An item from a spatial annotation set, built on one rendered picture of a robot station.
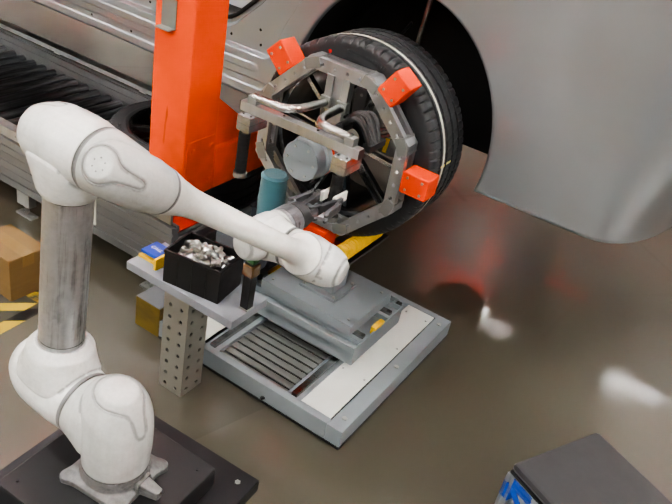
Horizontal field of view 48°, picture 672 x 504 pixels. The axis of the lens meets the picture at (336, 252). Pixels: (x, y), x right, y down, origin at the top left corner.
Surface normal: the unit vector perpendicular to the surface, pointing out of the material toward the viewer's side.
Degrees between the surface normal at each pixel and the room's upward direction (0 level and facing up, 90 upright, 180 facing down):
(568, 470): 0
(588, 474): 0
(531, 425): 0
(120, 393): 8
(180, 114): 90
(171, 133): 90
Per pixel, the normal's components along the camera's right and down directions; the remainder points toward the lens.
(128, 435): 0.52, 0.34
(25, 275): 0.80, 0.43
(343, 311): 0.18, -0.83
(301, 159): -0.54, 0.36
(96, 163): -0.21, -0.08
